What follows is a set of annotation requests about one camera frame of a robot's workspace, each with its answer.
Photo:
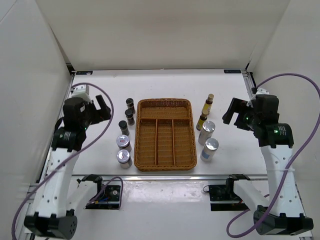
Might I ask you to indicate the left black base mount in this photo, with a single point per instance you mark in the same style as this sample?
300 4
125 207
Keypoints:
109 199

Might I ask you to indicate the woven wicker tray basket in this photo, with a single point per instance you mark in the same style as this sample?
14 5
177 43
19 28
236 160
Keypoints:
164 135

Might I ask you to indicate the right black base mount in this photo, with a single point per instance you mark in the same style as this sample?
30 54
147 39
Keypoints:
221 201

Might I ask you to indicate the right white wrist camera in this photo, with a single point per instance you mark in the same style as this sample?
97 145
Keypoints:
254 92

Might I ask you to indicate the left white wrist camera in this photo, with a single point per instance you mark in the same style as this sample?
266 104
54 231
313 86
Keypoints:
81 91

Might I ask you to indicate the front aluminium frame rail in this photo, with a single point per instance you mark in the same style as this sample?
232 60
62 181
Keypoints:
209 179

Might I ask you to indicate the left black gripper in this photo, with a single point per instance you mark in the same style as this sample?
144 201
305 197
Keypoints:
101 114

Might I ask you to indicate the white can silver lid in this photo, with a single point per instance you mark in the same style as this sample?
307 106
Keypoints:
206 132

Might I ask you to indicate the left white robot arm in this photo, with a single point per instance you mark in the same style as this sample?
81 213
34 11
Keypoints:
55 216

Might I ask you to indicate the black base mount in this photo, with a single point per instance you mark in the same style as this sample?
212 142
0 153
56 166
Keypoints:
221 201
109 199

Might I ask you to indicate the yellow bottle beige cap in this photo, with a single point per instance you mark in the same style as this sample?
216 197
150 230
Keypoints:
203 117
208 103

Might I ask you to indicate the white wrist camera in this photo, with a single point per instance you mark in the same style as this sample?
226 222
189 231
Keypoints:
81 91
254 92

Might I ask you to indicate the right aluminium frame rail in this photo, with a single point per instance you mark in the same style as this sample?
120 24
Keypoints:
272 140

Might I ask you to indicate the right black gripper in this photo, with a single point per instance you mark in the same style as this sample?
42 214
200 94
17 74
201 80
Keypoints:
239 106

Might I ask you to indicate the jar white red lid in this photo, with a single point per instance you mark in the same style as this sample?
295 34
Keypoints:
123 143
124 159

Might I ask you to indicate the dark spice jar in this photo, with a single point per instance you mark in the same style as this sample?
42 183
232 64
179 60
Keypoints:
130 117
130 105
124 127

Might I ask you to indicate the white can blue label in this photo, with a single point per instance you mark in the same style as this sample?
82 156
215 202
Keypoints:
209 149

